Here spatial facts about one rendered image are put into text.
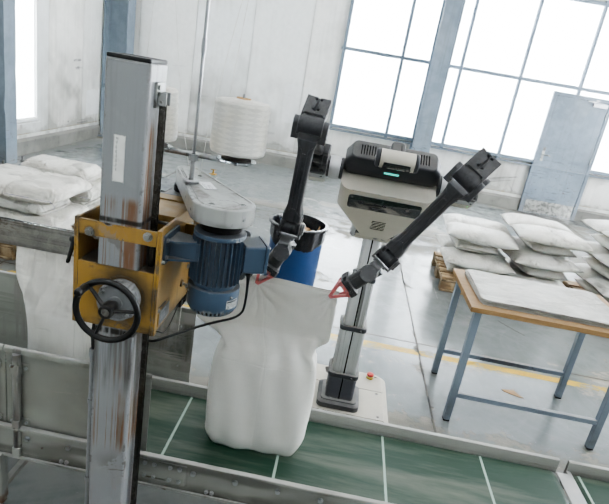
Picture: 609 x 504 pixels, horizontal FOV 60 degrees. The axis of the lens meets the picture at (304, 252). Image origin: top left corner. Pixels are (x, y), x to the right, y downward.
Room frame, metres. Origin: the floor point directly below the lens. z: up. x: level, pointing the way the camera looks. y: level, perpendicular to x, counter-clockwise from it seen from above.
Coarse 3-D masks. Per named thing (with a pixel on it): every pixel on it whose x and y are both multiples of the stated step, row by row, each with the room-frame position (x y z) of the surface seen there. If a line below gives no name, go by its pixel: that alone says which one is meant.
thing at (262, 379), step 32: (256, 288) 1.76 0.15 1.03; (288, 288) 1.75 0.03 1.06; (320, 288) 1.73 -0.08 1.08; (256, 320) 1.76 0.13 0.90; (288, 320) 1.74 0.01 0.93; (320, 320) 1.73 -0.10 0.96; (224, 352) 1.69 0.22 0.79; (256, 352) 1.69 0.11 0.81; (288, 352) 1.70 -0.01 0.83; (224, 384) 1.68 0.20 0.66; (256, 384) 1.67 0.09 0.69; (288, 384) 1.67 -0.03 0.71; (224, 416) 1.68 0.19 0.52; (256, 416) 1.67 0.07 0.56; (288, 416) 1.67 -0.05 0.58; (256, 448) 1.69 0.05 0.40; (288, 448) 1.68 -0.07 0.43
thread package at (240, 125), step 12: (216, 108) 1.54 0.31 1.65; (228, 108) 1.51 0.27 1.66; (240, 108) 1.50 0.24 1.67; (252, 108) 1.51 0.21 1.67; (264, 108) 1.54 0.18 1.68; (216, 120) 1.53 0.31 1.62; (228, 120) 1.51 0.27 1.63; (240, 120) 1.50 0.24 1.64; (252, 120) 1.51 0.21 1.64; (264, 120) 1.55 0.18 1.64; (216, 132) 1.52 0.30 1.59; (228, 132) 1.50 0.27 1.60; (240, 132) 1.50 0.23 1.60; (252, 132) 1.52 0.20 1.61; (264, 132) 1.55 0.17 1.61; (216, 144) 1.52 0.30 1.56; (228, 144) 1.50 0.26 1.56; (240, 144) 1.50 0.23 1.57; (252, 144) 1.52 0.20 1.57; (264, 144) 1.56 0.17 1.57; (240, 156) 1.51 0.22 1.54; (252, 156) 1.52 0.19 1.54
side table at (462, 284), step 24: (456, 288) 3.19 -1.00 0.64; (480, 312) 2.65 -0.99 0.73; (504, 312) 2.65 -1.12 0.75; (576, 336) 3.18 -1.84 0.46; (600, 336) 2.62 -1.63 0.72; (504, 360) 3.19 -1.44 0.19; (456, 384) 2.68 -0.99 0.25; (528, 408) 2.66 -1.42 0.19; (600, 408) 2.66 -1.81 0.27; (600, 432) 2.64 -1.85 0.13
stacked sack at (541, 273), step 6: (510, 258) 5.29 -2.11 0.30; (516, 264) 5.08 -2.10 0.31; (522, 270) 4.91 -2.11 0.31; (528, 270) 4.85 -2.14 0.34; (534, 270) 4.85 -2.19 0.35; (540, 270) 4.85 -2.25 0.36; (546, 270) 4.86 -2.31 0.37; (540, 276) 4.82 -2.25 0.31; (546, 276) 4.98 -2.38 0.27; (552, 276) 4.82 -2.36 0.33; (558, 276) 4.82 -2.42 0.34; (564, 276) 4.84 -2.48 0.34
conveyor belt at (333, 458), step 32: (160, 416) 1.80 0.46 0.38; (192, 416) 1.83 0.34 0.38; (160, 448) 1.62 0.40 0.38; (192, 448) 1.65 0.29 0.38; (224, 448) 1.68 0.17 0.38; (320, 448) 1.77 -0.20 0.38; (352, 448) 1.81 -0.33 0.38; (384, 448) 1.84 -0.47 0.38; (416, 448) 1.88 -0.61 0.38; (288, 480) 1.57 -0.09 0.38; (320, 480) 1.60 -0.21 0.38; (352, 480) 1.63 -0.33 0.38; (384, 480) 1.66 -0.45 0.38; (416, 480) 1.69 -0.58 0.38; (448, 480) 1.72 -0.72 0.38; (480, 480) 1.75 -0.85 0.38; (512, 480) 1.78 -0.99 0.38; (544, 480) 1.82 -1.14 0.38
